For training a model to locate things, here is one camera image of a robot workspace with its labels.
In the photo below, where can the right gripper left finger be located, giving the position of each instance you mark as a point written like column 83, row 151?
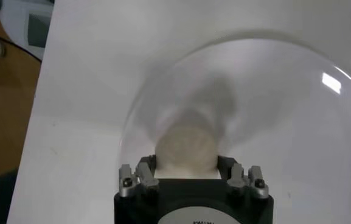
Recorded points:
column 146, row 175

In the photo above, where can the white round plate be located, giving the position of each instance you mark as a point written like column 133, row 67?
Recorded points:
column 284, row 121

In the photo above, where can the white steamed baozi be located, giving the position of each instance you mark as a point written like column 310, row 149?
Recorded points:
column 187, row 149

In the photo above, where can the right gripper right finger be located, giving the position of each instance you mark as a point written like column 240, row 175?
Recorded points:
column 237, row 176

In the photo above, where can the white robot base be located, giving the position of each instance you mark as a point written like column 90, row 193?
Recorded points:
column 17, row 24

